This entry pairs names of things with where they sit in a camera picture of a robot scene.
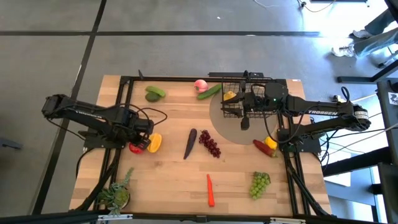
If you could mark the black power strip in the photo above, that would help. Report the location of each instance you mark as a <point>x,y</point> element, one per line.
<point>230,74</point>

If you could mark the red apple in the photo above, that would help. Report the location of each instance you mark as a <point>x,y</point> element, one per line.
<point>135,149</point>

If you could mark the yellow lemon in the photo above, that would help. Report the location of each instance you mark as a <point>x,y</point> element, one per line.
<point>229,95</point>

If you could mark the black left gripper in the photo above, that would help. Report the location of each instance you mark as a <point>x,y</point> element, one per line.
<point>140,127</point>

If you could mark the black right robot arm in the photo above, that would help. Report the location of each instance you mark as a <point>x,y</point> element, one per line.
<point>323,112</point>

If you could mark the black frame clamp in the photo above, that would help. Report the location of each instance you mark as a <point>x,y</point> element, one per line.
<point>140,74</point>

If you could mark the grey round plate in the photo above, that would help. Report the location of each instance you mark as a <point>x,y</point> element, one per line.
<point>230,130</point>

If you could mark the black aluminium table frame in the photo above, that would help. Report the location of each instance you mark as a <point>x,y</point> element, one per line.
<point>202,79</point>

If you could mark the light green avocado half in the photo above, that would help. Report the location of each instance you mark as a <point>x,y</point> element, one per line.
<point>155,91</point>

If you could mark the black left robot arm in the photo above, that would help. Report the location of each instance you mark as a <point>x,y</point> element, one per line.
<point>81,113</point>

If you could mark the orange carrot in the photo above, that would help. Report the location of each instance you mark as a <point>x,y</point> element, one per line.
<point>211,191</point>

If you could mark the black equipment stand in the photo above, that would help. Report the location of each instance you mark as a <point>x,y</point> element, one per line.
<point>387,140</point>

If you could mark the pink peach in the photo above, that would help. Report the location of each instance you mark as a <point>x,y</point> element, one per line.
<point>201,86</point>

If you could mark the red grape bunch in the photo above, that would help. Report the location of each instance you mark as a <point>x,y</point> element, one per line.
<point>210,143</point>

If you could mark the silver bracket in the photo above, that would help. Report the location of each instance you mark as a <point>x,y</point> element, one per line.
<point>115,216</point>
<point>287,220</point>

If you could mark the person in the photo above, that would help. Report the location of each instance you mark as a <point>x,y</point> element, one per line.
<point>373,37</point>

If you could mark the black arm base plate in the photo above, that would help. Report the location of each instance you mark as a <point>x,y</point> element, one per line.
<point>311,144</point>
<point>93,141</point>

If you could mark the purple eggplant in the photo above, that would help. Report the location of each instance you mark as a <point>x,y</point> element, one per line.
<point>190,143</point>

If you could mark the red chili pepper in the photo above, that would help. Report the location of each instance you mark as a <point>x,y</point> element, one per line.
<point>262,147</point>

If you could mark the potted succulent plant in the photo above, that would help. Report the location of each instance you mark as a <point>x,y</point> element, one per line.
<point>116,194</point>

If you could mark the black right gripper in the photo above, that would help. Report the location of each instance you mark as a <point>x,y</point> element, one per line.
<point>256,98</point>

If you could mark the dark green avocado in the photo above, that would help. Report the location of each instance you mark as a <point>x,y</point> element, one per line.
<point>151,98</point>

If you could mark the green grape bunch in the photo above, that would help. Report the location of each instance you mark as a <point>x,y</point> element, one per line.
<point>258,185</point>

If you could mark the green cucumber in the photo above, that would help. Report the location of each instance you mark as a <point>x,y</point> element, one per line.
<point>210,92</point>

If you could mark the yellow bell pepper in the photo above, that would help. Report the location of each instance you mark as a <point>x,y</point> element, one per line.
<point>155,143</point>

